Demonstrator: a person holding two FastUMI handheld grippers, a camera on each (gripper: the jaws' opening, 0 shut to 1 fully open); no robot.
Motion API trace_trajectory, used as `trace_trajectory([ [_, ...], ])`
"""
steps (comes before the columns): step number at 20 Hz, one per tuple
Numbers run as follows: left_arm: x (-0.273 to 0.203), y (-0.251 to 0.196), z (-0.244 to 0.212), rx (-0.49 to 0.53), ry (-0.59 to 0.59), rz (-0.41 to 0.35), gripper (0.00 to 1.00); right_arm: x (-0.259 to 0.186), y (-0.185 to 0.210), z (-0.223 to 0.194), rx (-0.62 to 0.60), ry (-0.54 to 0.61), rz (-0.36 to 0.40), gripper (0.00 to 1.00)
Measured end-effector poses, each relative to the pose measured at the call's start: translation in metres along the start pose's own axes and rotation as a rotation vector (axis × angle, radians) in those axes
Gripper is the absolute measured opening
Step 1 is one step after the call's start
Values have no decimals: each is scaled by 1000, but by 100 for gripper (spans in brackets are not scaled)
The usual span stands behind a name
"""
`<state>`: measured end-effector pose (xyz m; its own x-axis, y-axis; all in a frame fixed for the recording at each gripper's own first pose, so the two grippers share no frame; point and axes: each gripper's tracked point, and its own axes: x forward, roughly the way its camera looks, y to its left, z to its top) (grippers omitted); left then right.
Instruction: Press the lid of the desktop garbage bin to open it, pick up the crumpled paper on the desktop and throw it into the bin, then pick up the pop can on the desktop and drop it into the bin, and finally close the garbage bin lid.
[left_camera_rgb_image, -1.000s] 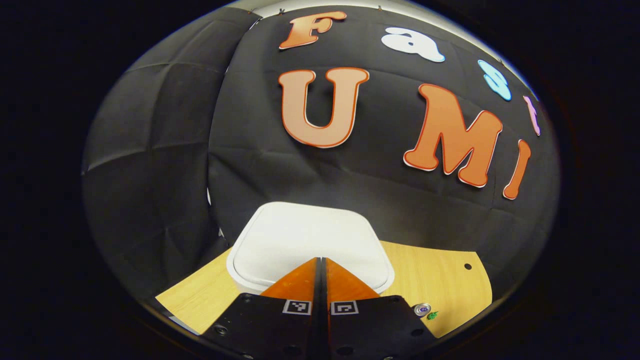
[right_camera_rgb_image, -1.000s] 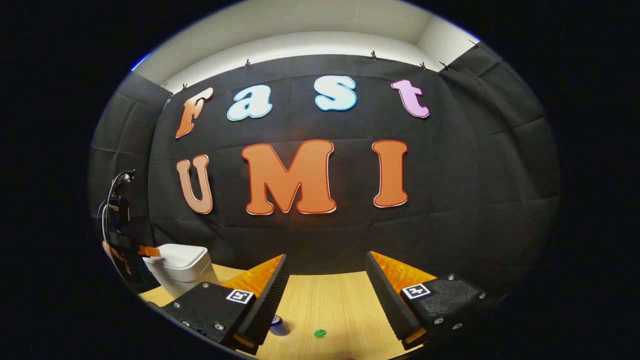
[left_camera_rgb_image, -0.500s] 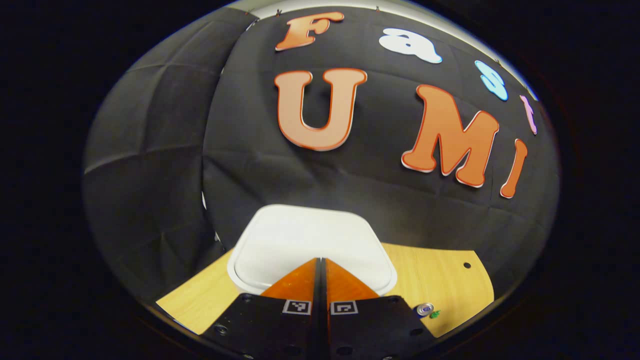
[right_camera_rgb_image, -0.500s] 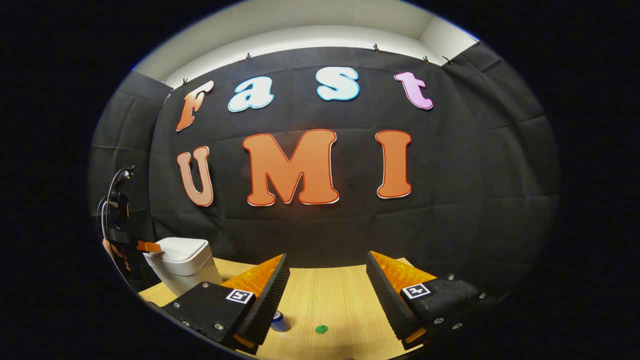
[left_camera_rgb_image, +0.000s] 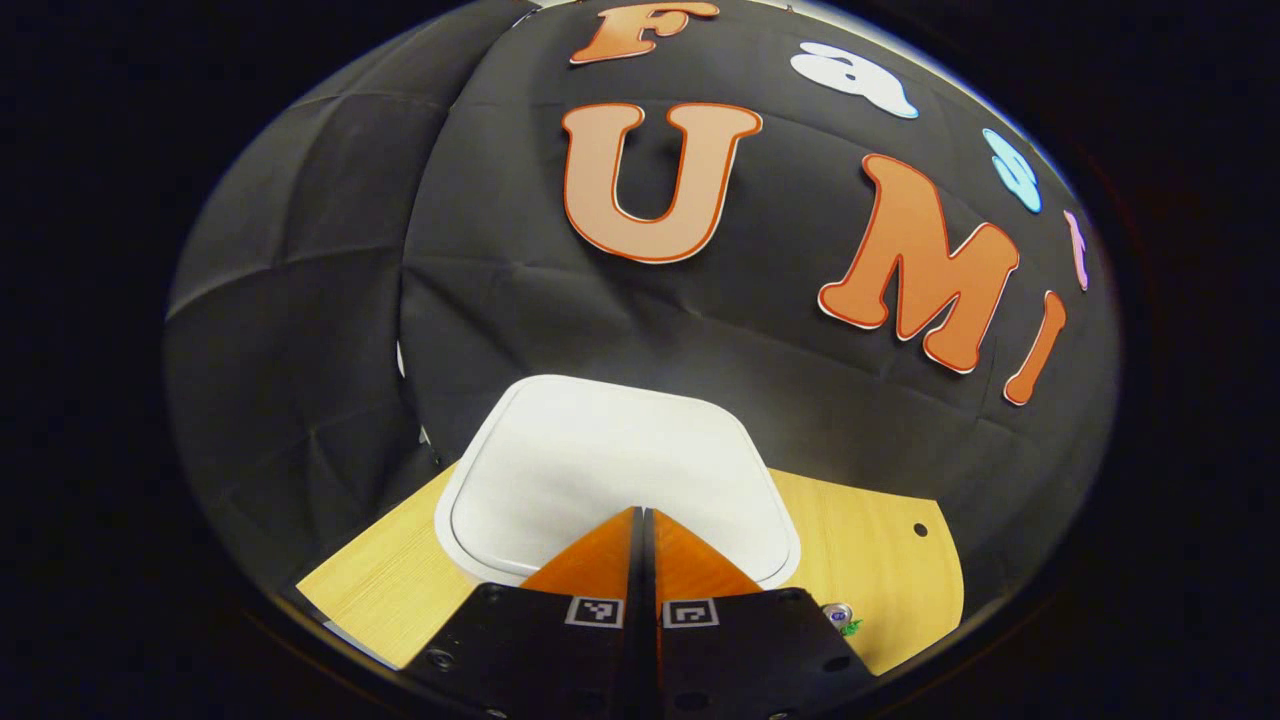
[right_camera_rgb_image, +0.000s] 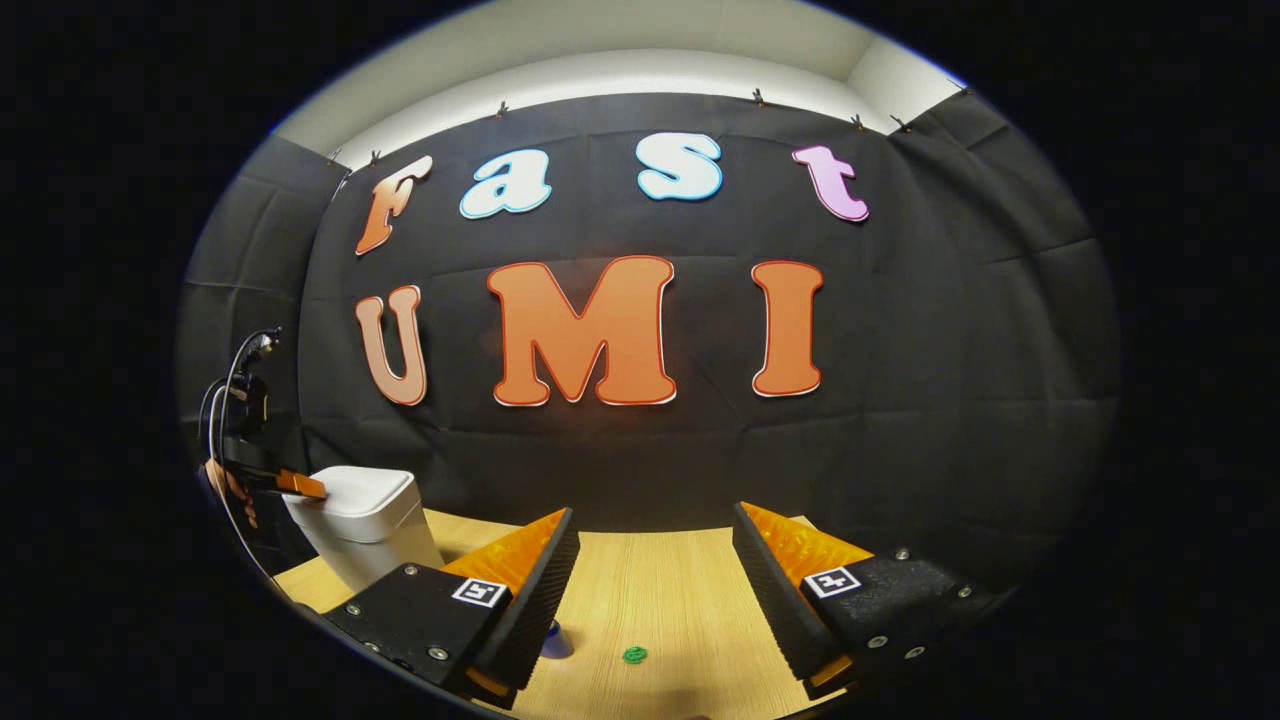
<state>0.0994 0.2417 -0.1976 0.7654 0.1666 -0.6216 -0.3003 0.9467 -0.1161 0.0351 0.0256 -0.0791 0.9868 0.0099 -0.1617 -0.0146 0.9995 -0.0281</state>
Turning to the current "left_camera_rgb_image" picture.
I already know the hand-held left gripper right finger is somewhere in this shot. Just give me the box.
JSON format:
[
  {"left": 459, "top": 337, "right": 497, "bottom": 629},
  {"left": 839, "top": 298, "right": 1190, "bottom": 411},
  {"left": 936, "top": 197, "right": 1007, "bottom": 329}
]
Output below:
[{"left": 645, "top": 507, "right": 881, "bottom": 720}]

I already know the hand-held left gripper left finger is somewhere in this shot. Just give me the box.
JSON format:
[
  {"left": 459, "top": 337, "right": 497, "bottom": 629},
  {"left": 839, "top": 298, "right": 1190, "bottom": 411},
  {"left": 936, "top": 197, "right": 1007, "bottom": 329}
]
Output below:
[{"left": 400, "top": 506, "right": 646, "bottom": 720}]

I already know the black backdrop cloth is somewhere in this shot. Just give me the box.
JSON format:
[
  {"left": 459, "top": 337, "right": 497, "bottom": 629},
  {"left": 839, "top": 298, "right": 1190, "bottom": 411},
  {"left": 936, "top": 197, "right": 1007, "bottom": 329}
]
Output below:
[{"left": 163, "top": 0, "right": 1121, "bottom": 601}]

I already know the white desktop garbage bin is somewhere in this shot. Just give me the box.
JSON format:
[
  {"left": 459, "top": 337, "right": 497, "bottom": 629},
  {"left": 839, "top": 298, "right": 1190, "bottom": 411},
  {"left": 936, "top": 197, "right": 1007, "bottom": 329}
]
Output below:
[{"left": 434, "top": 374, "right": 803, "bottom": 589}]

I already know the wooden desktop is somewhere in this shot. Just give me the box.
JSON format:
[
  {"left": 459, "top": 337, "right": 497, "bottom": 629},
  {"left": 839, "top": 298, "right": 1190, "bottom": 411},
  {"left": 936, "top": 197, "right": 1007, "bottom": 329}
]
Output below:
[{"left": 296, "top": 462, "right": 966, "bottom": 677}]

